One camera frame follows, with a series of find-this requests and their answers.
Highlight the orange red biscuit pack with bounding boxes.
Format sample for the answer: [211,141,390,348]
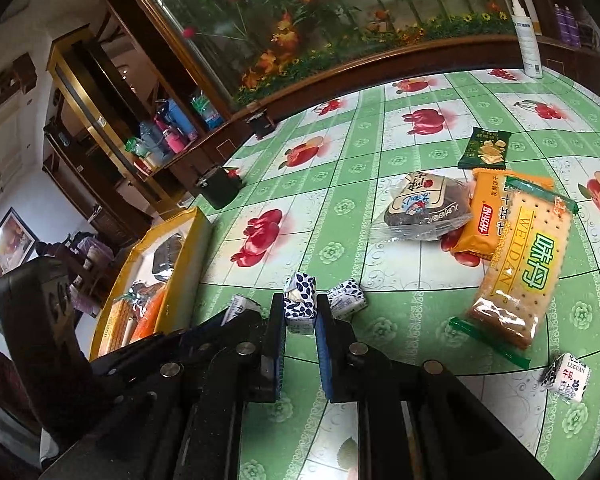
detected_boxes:
[130,284,166,342]

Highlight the green fruit pattern tablecloth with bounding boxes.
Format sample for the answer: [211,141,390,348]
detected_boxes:
[194,68,600,479]

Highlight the white spray bottle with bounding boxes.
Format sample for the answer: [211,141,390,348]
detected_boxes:
[512,0,542,79]

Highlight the black cup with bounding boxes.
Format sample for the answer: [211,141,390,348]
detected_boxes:
[246,110,277,140]
[196,166,245,210]

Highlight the purple bottles on shelf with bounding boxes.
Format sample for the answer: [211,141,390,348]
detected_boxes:
[554,3,581,48]

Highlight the black cup far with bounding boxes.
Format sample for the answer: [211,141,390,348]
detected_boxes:
[246,110,277,140]

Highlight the dark green snack packet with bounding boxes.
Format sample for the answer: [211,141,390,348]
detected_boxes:
[457,127,512,170]

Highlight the dark bread clear bag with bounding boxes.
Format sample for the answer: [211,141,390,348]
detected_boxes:
[370,171,472,242]

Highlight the black cup near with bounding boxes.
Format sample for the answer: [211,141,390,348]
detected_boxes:
[196,166,245,210]

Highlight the green Weidan cracker pack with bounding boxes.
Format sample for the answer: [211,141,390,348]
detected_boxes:
[449,177,579,370]

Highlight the blue thermos bottle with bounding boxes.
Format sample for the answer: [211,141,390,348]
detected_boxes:
[166,99,197,142]

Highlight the orange cheese biscuit pack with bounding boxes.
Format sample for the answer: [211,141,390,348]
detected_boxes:
[450,168,554,266]

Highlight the yellow cardboard tray box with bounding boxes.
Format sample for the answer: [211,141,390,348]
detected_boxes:
[90,207,211,361]

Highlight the yellow green cracker pack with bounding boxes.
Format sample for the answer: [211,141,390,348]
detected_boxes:
[98,292,149,356]

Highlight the pink bottle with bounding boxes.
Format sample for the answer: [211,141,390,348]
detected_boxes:
[155,117,187,154]

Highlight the framed wall painting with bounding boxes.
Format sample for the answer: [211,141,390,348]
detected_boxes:
[0,207,38,278]

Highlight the blue white candy cube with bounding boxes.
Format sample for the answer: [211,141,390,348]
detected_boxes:
[327,278,367,321]
[541,352,591,403]
[283,272,316,335]

